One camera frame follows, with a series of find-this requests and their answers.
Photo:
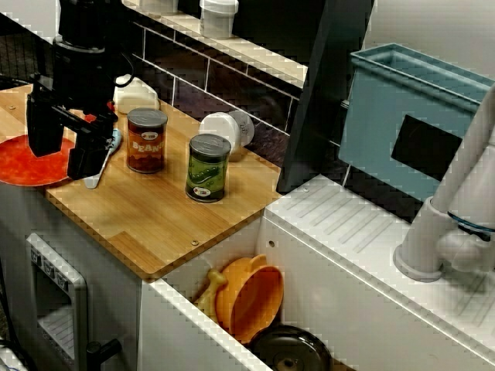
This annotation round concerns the clear jar plain white lid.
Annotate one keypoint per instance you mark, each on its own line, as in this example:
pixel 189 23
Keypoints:
pixel 216 125

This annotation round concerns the small clear jar with logo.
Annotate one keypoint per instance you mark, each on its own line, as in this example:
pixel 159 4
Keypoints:
pixel 218 19

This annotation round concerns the dark shelf unit with tiles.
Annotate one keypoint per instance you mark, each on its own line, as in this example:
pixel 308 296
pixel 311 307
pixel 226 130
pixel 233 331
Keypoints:
pixel 325 96

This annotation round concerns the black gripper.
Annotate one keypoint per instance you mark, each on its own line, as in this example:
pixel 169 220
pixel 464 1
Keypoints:
pixel 81 85

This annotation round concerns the brown beans can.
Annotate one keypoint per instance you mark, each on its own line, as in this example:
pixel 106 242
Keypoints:
pixel 147 150

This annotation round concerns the red toy pepper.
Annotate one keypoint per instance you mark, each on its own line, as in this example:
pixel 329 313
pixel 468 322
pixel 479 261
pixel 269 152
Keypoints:
pixel 88 117

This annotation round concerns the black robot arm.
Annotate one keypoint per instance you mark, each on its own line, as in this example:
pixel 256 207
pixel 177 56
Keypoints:
pixel 85 19

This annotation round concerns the dark round pot lid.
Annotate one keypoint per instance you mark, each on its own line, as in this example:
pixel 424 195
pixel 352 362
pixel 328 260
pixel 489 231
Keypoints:
pixel 290 351

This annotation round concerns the grey toy faucet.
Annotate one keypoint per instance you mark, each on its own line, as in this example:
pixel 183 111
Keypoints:
pixel 425 239

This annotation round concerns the red round plate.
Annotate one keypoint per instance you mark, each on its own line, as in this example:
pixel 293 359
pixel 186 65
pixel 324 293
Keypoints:
pixel 15 166

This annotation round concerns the grey toy oven door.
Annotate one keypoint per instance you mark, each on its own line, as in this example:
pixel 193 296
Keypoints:
pixel 73 290

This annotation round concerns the blue plastic bin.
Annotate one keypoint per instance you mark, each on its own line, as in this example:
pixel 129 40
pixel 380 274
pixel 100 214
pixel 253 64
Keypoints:
pixel 371 127

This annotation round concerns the green peas can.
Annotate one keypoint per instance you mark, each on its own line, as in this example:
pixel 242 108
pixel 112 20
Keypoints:
pixel 207 174

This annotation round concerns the white toy sink unit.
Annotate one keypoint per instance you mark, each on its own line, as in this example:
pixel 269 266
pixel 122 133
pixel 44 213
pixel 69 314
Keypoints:
pixel 348 278

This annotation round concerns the orange plastic bowl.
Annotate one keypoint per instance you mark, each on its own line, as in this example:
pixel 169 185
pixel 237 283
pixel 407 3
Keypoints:
pixel 251 305

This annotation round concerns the white squeeze bottle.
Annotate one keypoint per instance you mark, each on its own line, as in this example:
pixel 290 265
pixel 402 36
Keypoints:
pixel 135 98

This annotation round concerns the yellow toy chicken drumstick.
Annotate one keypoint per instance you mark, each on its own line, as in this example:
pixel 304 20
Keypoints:
pixel 210 293

